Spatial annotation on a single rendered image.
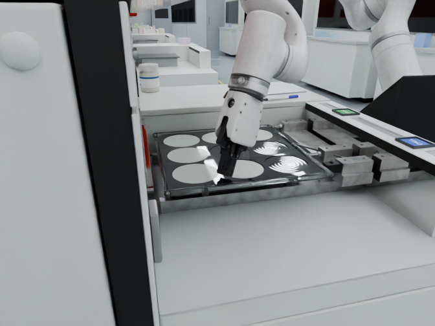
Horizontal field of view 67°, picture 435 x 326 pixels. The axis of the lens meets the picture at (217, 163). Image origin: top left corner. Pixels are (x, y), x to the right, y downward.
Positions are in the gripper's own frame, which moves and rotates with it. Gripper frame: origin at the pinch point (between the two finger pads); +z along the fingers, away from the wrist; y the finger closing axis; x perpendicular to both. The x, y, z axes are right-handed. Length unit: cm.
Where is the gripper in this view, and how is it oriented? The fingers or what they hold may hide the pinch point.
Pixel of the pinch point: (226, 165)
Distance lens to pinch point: 69.7
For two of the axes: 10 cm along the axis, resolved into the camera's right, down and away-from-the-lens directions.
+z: -2.6, 9.6, 0.6
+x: -7.9, -2.5, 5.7
